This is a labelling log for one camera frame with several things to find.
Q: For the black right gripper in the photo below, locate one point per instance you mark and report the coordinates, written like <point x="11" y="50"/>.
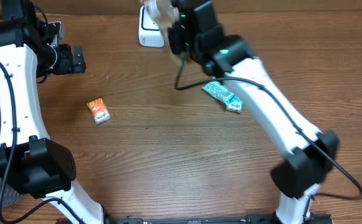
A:
<point x="176" y="38"/>

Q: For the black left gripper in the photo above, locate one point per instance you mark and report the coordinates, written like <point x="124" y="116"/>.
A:
<point x="68" y="66"/>

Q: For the beige snack bag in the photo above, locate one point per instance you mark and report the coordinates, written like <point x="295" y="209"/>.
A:
<point x="163" y="13"/>

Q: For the orange small packet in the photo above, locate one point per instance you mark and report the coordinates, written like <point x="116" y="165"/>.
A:
<point x="99" y="111"/>

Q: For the teal snack packet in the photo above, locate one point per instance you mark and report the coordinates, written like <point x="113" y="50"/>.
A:
<point x="219" y="92"/>

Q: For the green tissue packet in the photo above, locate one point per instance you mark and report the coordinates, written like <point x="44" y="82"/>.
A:
<point x="234" y="104"/>

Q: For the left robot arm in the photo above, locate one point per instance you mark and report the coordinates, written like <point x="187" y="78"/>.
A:
<point x="30" y="162"/>

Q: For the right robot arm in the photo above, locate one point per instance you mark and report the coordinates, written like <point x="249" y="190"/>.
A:
<point x="308" y="154"/>

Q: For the white barcode scanner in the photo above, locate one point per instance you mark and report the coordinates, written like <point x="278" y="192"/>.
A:
<point x="148" y="31"/>

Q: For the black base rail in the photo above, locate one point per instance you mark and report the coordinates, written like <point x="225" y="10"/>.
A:
<point x="193" y="220"/>

